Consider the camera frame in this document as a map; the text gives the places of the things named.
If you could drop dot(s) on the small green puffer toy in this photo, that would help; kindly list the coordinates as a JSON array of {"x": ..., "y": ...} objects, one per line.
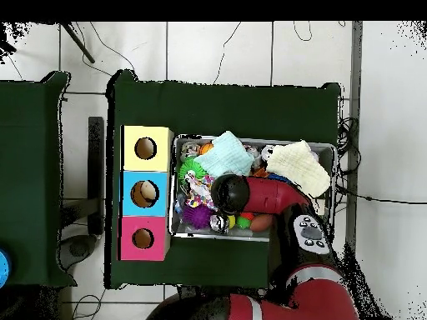
[{"x": 188, "y": 166}]

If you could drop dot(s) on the dark green table cloth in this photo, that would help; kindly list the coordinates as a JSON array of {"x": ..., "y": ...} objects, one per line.
[{"x": 233, "y": 106}]

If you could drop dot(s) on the mint green knitted cloth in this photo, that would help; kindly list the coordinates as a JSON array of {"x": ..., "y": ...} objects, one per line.
[{"x": 227, "y": 156}]

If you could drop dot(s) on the orange plastic toy crate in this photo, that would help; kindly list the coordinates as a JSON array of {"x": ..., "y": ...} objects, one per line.
[{"x": 260, "y": 173}]

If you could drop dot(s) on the black and silver drink can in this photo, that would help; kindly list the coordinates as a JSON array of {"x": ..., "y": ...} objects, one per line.
[{"x": 218, "y": 223}]

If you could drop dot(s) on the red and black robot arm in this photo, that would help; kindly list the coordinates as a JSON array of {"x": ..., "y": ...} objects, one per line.
[{"x": 273, "y": 196}]

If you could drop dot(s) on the grey stand foot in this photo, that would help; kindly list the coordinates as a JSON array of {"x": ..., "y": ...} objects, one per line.
[{"x": 78, "y": 250}]

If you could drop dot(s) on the dark green side cloth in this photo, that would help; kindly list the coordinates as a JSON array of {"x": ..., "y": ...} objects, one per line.
[{"x": 30, "y": 166}]

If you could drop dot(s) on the black tripod leg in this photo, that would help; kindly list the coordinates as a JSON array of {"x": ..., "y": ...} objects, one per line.
[{"x": 78, "y": 43}]

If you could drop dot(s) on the clear plastic packet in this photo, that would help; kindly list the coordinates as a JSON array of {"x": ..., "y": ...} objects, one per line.
[{"x": 179, "y": 204}]

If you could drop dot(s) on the small orange basketball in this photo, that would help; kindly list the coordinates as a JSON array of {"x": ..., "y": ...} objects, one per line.
[{"x": 206, "y": 148}]

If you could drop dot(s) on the black upright panel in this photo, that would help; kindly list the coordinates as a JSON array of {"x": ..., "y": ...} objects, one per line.
[{"x": 96, "y": 156}]

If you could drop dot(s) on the cream knitted cloth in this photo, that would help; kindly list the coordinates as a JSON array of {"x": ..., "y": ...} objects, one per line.
[{"x": 300, "y": 170}]

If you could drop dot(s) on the wooden box with three holes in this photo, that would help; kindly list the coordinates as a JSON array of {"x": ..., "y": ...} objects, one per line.
[{"x": 146, "y": 163}]

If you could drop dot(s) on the blue round object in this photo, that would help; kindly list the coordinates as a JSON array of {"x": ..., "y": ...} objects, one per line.
[{"x": 3, "y": 268}]

